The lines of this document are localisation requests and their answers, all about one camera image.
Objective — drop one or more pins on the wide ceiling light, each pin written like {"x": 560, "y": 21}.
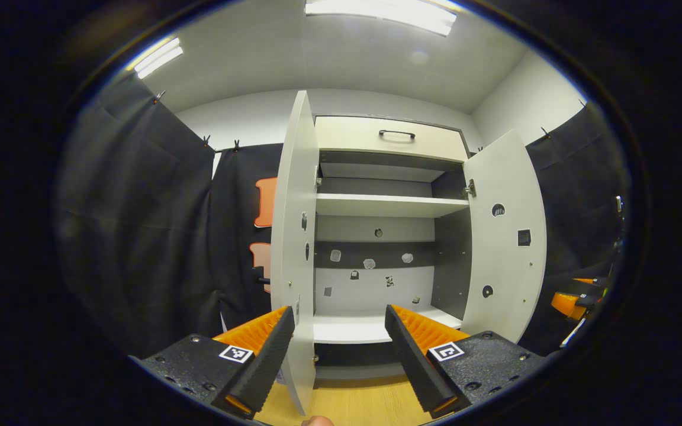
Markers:
{"x": 382, "y": 13}

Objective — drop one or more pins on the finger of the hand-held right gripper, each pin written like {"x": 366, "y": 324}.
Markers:
{"x": 569, "y": 305}
{"x": 588, "y": 280}

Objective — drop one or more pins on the white printed card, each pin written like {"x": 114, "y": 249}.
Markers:
{"x": 572, "y": 333}

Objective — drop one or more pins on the black backdrop cloth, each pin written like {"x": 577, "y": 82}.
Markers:
{"x": 578, "y": 207}
{"x": 140, "y": 236}

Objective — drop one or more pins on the beige double-door shoe cabinet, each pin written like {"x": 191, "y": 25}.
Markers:
{"x": 370, "y": 228}

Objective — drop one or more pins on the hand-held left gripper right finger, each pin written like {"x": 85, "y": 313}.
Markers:
{"x": 412, "y": 367}

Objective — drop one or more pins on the narrow ceiling light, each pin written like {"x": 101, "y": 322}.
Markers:
{"x": 156, "y": 57}

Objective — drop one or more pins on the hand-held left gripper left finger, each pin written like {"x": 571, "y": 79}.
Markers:
{"x": 264, "y": 367}

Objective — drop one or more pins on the metal door hinge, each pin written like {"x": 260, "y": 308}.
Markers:
{"x": 318, "y": 177}
{"x": 470, "y": 188}

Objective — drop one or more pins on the white cabinet shelf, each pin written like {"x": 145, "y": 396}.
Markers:
{"x": 388, "y": 205}
{"x": 347, "y": 328}

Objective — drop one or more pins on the beige cabinet door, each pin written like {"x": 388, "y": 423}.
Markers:
{"x": 293, "y": 207}
{"x": 507, "y": 266}

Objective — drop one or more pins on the beige cabinet drawer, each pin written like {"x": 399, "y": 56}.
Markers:
{"x": 353, "y": 139}

